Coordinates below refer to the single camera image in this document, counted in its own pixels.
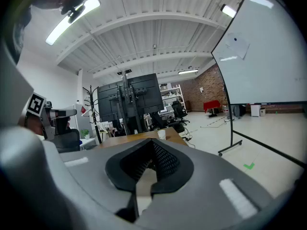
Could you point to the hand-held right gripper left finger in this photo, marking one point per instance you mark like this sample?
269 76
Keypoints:
96 166

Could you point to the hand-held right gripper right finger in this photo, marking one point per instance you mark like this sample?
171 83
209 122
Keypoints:
204 190

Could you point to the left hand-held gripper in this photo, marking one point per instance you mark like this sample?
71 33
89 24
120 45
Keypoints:
36 104

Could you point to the white paper cup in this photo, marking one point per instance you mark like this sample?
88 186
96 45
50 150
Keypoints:
161 134

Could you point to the wooden clothes hanger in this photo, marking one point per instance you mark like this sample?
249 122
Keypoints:
90 111

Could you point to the green potted plant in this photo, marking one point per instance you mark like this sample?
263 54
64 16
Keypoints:
84 132

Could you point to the black coat rack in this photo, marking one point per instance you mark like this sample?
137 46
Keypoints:
92 99

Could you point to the black headrest office chair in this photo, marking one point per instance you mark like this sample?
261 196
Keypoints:
69 140

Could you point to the black tagged office chair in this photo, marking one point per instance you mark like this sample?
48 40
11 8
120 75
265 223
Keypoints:
157 119

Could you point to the red cloth table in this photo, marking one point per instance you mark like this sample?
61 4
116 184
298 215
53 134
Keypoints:
211 105

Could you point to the long ceiling light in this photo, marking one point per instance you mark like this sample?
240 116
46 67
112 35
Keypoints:
72 20

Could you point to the white waste bin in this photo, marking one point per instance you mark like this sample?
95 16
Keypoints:
255 110

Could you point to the white storage shelf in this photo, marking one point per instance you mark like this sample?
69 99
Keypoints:
173 95

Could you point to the whiteboard on wheeled stand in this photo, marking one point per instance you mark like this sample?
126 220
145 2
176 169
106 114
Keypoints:
261 56

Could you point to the paper sheet on whiteboard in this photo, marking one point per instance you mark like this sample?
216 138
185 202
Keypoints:
237 45

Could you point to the small ceiling light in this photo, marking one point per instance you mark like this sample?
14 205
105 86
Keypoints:
228 10

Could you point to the head-worn camera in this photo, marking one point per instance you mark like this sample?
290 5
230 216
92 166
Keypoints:
73 13

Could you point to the ceiling light by brick wall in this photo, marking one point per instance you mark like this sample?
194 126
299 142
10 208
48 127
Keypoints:
188 71

